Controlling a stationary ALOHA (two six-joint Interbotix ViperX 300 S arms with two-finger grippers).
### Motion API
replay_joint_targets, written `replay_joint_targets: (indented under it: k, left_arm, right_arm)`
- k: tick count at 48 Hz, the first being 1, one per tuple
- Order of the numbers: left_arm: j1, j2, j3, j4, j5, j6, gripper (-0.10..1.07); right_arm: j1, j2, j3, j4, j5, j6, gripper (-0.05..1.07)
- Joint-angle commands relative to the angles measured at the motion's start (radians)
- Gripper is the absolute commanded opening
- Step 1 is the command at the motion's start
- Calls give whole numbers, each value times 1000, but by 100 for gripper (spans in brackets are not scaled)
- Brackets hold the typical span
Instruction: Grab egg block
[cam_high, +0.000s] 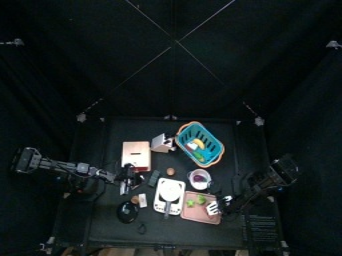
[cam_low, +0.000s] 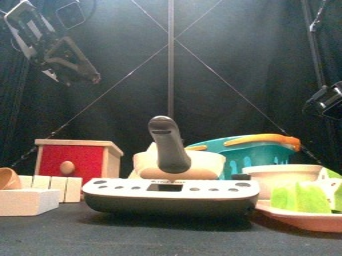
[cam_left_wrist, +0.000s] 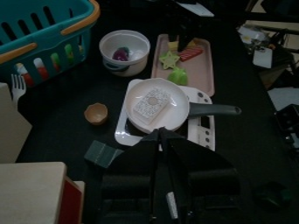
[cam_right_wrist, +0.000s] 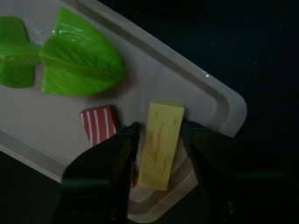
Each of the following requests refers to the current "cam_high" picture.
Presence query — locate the black plate with white text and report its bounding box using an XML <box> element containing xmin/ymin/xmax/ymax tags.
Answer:
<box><xmin>246</xmin><ymin>214</ymin><xmax>280</xmax><ymax>245</ymax></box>

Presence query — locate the silver toy pan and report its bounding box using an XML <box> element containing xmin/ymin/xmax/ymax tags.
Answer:
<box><xmin>159</xmin><ymin>181</ymin><xmax>185</xmax><ymax>220</ymax></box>

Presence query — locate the yellow toy banana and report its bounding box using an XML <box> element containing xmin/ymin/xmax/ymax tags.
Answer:
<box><xmin>191</xmin><ymin>138</ymin><xmax>207</xmax><ymax>151</ymax></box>

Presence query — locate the white toy knife block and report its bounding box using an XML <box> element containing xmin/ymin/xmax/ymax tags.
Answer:
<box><xmin>150</xmin><ymin>132</ymin><xmax>177</xmax><ymax>154</ymax></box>

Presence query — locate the pink cutting board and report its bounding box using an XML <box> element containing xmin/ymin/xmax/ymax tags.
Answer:
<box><xmin>179</xmin><ymin>190</ymin><xmax>223</xmax><ymax>226</ymax></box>

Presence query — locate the black round lid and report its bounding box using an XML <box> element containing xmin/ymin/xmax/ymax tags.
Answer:
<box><xmin>117</xmin><ymin>201</ymin><xmax>141</xmax><ymax>225</ymax></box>

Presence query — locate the teal basket with orange rim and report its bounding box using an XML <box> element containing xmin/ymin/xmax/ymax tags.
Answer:
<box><xmin>174</xmin><ymin>120</ymin><xmax>226</xmax><ymax>168</ymax></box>

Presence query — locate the white toy stove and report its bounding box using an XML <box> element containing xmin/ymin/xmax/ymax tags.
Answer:
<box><xmin>153</xmin><ymin>177</ymin><xmax>187</xmax><ymax>216</ymax></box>

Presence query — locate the white bowl with pink rim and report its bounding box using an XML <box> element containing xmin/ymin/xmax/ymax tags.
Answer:
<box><xmin>186</xmin><ymin>168</ymin><xmax>214</xmax><ymax>191</ymax></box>

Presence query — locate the dark rectangular block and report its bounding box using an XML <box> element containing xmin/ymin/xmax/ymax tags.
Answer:
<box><xmin>147</xmin><ymin>169</ymin><xmax>162</xmax><ymax>188</ymax></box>

